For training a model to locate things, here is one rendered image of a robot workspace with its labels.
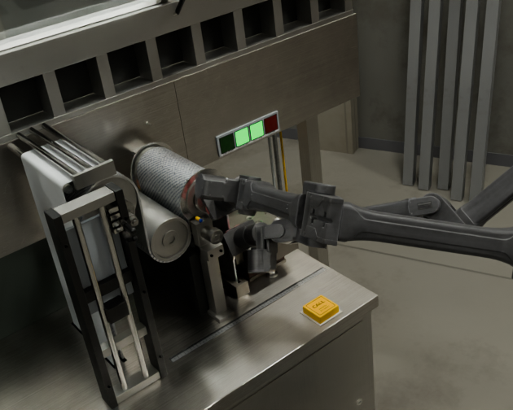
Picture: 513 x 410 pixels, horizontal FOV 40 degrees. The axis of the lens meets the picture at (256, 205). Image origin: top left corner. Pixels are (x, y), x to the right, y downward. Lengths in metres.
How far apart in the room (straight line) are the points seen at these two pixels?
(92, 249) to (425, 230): 0.76
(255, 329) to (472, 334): 1.52
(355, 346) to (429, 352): 1.11
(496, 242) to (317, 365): 0.93
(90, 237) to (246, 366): 0.53
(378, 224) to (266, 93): 1.22
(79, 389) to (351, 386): 0.78
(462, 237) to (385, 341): 2.06
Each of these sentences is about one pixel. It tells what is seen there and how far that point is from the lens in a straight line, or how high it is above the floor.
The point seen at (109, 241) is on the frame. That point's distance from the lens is 1.57.
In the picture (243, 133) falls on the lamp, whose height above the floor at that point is 1.19.
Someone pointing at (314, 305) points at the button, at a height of 0.92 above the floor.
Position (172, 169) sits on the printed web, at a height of 1.31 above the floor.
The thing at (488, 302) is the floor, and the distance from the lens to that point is 3.42.
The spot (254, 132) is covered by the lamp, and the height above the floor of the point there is 1.18.
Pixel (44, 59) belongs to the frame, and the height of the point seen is 1.61.
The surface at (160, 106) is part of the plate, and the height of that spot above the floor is 1.38.
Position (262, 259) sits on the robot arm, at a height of 1.12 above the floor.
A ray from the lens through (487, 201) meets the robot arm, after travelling 1.61.
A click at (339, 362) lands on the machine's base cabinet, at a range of 2.05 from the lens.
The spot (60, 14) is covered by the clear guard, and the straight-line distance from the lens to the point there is 1.85.
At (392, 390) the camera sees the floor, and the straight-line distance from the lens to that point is 2.98.
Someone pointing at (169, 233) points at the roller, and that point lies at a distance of 1.80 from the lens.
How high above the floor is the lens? 2.13
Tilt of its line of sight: 30 degrees down
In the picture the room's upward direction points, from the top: 8 degrees counter-clockwise
